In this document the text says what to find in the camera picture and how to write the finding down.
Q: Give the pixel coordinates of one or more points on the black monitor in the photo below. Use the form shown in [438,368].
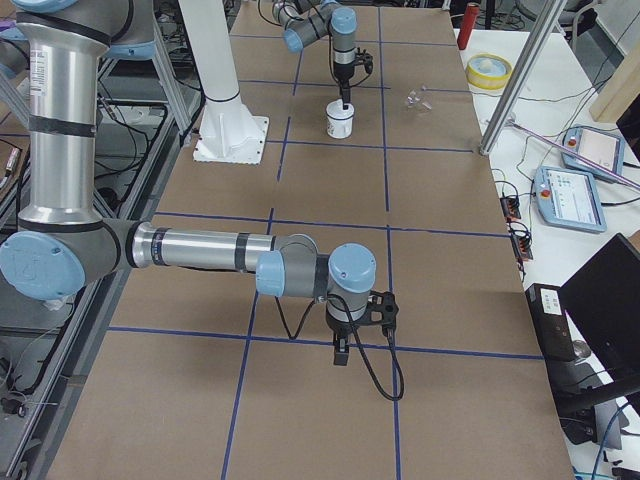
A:
[602,300]

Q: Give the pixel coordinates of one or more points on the teach pendant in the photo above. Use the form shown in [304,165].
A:
[568,199]
[603,148]

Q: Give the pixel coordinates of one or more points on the wooden board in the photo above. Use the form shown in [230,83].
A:
[620,22]

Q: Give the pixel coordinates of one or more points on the black computer box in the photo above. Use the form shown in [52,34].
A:
[550,323]

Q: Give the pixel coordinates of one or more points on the clear glass funnel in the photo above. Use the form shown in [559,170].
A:
[417,99]

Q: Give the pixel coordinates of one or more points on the purple metal rod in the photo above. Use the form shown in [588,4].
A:
[573,153]

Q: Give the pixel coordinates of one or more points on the yellow tape roll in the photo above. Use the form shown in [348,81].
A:
[488,72]

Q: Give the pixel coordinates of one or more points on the upper orange connector board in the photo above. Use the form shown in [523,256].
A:
[511,207]

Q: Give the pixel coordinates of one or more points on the lower orange connector board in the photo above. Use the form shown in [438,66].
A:
[521,243]

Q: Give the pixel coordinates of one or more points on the far teach pendant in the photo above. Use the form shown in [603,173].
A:
[603,148]

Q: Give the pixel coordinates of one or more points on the orange connector board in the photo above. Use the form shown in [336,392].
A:
[511,207]
[521,243]

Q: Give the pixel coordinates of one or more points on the white camera stand column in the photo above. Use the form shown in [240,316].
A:
[228,132]

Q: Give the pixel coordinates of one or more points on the near teach pendant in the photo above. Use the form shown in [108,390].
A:
[568,199]

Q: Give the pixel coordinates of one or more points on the red cylinder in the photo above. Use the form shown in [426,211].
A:
[468,21]

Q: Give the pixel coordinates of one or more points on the white enamel mug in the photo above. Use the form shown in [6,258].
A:
[340,124]

